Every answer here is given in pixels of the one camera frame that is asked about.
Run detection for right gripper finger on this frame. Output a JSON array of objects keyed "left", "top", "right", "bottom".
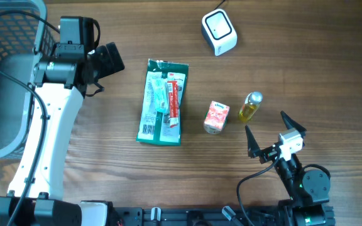
[
  {"left": 280, "top": 110, "right": 307, "bottom": 137},
  {"left": 245, "top": 125, "right": 261, "bottom": 158}
]

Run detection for yellow oil bottle silver cap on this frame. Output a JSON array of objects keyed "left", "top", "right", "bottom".
[{"left": 239, "top": 91, "right": 263, "bottom": 123}]

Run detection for pink Kleenex tissue pack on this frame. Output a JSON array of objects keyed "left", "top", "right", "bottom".
[{"left": 204, "top": 101, "right": 229, "bottom": 134}]

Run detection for Knorr jar green lid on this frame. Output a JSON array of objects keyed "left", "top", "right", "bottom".
[{"left": 204, "top": 115, "right": 228, "bottom": 134}]

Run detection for red white tube package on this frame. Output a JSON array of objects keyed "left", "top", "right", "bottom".
[{"left": 167, "top": 80, "right": 179, "bottom": 128}]

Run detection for green 3M gloves package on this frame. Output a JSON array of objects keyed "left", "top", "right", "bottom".
[{"left": 136, "top": 60, "right": 189, "bottom": 146}]

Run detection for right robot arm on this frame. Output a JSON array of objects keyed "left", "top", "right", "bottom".
[{"left": 236, "top": 111, "right": 336, "bottom": 225}]

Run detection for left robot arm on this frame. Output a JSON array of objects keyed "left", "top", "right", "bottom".
[{"left": 0, "top": 16, "right": 124, "bottom": 225}]

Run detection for white barcode scanner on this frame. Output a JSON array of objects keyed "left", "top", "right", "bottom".
[{"left": 201, "top": 9, "right": 238, "bottom": 57}]

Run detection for teal toothbrush package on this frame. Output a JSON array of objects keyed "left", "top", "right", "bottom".
[{"left": 151, "top": 78, "right": 169, "bottom": 114}]

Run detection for right camera cable black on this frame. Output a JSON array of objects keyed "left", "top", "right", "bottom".
[{"left": 236, "top": 158, "right": 278, "bottom": 225}]

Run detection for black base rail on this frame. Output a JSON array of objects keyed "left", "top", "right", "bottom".
[{"left": 105, "top": 205, "right": 336, "bottom": 226}]

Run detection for black scanner cable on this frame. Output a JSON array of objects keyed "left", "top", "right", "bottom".
[{"left": 213, "top": 0, "right": 228, "bottom": 11}]

